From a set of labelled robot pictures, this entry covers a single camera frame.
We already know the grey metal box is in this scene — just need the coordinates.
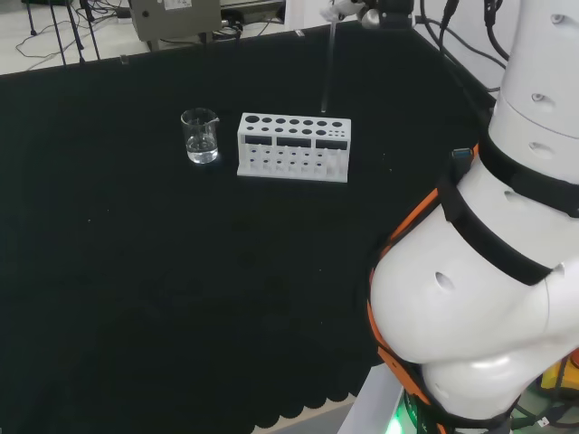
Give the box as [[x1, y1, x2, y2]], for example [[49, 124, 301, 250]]
[[128, 0, 223, 52]]

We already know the thin black cable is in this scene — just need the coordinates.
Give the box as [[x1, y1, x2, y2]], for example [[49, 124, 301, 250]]
[[15, 20, 62, 60]]

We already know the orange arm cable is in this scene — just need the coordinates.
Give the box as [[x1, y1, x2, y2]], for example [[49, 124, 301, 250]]
[[366, 143, 481, 408]]

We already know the black tripod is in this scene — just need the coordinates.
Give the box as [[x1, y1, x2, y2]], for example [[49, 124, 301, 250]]
[[21, 0, 101, 67]]

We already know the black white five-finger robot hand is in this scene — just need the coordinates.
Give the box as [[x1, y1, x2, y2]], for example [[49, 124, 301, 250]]
[[318, 0, 415, 29]]

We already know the white test tube rack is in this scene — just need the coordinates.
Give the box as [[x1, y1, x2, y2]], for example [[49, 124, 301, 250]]
[[235, 112, 352, 184]]

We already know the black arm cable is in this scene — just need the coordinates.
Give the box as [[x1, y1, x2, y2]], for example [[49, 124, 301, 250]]
[[414, 0, 498, 108]]

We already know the black bench cloth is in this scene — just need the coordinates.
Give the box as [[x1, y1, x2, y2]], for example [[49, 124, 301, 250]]
[[0, 20, 498, 434]]

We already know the clear glass beaker with water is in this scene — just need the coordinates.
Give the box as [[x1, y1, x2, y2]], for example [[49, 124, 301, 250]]
[[180, 107, 222, 165]]

